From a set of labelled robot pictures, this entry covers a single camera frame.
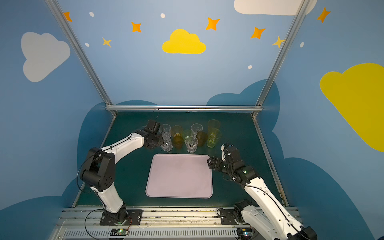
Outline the clear faceted glass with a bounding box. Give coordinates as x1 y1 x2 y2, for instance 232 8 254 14
161 134 173 152
185 137 198 153
160 124 172 137

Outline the lilac plastic tray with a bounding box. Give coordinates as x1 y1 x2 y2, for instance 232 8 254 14
146 154 213 199

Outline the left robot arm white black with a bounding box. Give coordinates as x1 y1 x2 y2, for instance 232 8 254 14
79 128 163 226

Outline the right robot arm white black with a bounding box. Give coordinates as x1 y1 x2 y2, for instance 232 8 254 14
207 144 318 240

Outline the dark amber dimpled glass left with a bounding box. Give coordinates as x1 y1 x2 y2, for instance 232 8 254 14
173 136 184 149

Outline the dark amber dimpled glass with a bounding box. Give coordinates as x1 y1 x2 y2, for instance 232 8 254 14
173 136 184 149
196 131 208 147

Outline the yellow amber smooth glass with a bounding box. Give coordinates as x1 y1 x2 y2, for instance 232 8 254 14
171 125 184 137

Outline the tall green glass front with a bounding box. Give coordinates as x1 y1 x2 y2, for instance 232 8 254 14
207 128 221 148

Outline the pale green small glass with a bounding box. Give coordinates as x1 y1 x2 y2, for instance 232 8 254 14
182 129 194 140

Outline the dark amber dimpled glass right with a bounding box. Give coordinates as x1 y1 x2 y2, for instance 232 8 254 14
196 131 208 147

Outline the tall green yellow glass rear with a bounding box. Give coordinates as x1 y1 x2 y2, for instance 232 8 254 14
208 119 221 134

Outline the clear smooth glass rear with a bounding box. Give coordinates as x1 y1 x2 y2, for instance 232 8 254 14
191 123 204 137

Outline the right green circuit board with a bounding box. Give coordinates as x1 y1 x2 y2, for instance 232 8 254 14
236 228 255 240

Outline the green circuit board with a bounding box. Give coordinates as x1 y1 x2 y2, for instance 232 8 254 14
236 228 255 240
110 228 130 237

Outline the left green circuit board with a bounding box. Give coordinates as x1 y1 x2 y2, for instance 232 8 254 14
110 228 130 237

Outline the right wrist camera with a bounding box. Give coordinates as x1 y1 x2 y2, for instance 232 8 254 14
221 145 226 161

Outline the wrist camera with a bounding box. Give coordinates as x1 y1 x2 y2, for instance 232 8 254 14
221 145 226 161
145 120 161 134

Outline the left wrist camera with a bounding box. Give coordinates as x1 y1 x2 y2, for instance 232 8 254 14
145 120 161 134

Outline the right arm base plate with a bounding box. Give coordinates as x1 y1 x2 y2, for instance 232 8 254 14
217 208 239 225

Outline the aluminium frame horizontal bar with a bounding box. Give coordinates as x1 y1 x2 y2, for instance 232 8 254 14
106 105 263 112

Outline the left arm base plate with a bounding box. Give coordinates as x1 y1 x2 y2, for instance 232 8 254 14
100 209 143 226

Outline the aluminium rail front base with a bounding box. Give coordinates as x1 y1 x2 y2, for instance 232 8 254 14
49 206 310 240

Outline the aluminium frame left post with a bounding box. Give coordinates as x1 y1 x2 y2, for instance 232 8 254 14
45 0 113 107

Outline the aluminium frame post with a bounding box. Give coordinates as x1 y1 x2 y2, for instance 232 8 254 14
45 0 113 107
252 0 312 120

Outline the aluminium frame right post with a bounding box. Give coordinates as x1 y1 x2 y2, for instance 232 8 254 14
252 0 312 120

